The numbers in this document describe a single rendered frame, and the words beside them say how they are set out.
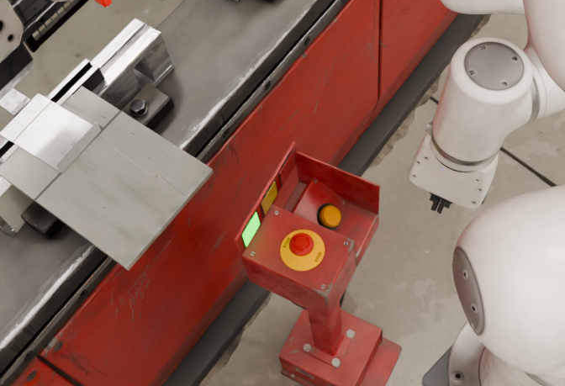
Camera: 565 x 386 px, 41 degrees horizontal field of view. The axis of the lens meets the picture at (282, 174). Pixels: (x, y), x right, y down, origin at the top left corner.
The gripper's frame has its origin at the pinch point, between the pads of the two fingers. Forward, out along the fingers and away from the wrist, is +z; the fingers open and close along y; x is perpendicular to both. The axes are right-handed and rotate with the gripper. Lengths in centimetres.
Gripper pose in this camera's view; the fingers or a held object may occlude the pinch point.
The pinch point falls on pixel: (441, 197)
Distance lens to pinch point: 106.9
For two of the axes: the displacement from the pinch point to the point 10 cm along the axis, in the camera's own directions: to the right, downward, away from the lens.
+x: 4.7, -7.9, 3.9
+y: 8.8, 4.1, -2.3
